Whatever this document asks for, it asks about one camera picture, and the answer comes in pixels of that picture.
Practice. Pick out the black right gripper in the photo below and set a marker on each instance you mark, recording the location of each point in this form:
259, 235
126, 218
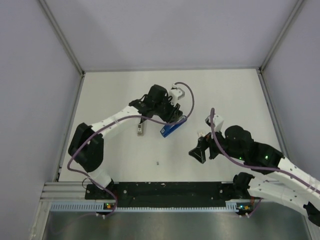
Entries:
204, 142

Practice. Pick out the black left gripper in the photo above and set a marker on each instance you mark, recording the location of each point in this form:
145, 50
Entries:
172, 115

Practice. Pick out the grey and black stapler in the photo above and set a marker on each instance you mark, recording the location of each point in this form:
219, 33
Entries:
141, 128

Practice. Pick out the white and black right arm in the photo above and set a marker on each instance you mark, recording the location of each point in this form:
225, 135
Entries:
275, 177

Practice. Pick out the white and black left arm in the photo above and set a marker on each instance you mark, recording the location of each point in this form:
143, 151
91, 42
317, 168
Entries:
88, 142

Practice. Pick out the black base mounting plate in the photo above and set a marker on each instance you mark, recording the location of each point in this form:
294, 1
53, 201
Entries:
174, 194

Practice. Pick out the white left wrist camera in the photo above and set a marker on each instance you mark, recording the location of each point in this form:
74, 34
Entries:
176, 93

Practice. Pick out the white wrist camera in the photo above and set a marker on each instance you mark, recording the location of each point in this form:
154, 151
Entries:
176, 93
217, 122

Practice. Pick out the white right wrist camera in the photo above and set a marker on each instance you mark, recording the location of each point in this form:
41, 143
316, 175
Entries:
217, 122

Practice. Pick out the aluminium frame post left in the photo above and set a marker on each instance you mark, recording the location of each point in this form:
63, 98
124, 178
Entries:
60, 35

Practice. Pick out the aluminium frame post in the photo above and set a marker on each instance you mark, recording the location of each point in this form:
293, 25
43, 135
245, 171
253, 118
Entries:
60, 35
299, 5

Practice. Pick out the aluminium frame rail front left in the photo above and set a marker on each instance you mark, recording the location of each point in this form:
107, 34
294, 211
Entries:
64, 191

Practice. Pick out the light blue slotted cable duct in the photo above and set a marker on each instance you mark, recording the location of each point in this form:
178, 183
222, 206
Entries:
105, 207

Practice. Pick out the aluminium frame post right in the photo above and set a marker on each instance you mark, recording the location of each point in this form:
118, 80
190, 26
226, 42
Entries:
299, 5

